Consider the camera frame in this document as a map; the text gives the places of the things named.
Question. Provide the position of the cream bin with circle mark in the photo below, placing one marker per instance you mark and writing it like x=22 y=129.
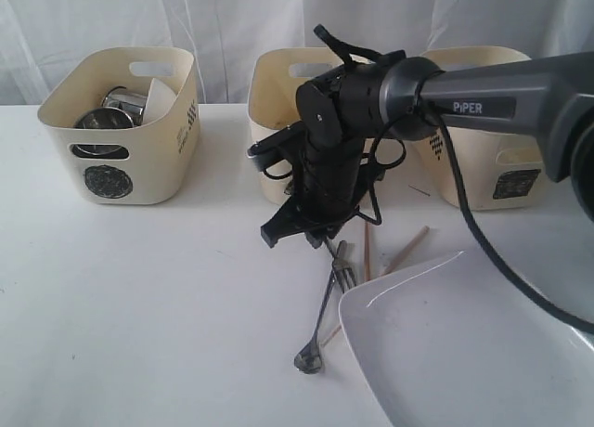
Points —
x=159 y=152

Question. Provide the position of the stainless steel spoon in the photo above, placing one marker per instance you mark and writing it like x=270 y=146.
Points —
x=341 y=268

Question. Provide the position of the wooden chopstick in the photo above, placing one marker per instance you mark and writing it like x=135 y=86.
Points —
x=367 y=265

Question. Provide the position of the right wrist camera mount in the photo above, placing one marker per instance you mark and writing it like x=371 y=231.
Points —
x=284 y=145

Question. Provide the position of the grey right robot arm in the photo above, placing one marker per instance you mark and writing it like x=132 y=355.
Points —
x=408 y=99

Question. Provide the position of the white rectangular plate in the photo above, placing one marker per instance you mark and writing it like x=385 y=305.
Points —
x=450 y=342

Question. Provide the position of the white curtain backdrop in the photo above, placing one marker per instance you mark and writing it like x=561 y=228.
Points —
x=43 y=40

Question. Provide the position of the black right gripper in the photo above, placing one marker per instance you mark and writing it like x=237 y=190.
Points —
x=329 y=187

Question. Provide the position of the stainless steel bowl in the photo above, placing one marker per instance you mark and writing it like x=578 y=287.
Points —
x=99 y=151

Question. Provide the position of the cream bin with square mark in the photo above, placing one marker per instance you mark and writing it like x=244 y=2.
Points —
x=464 y=176

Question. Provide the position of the stainless steel fork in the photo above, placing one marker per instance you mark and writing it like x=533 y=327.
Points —
x=309 y=360

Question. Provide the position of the cream bin with triangle mark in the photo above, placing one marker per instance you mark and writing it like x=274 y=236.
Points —
x=276 y=77

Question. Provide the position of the white ceramic bowl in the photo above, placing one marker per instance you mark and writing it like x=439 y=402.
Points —
x=160 y=99

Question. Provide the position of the wooden chopstick slanted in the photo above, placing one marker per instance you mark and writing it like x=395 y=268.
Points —
x=395 y=263

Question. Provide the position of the steel mug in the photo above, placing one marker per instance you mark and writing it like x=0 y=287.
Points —
x=127 y=100
x=105 y=118

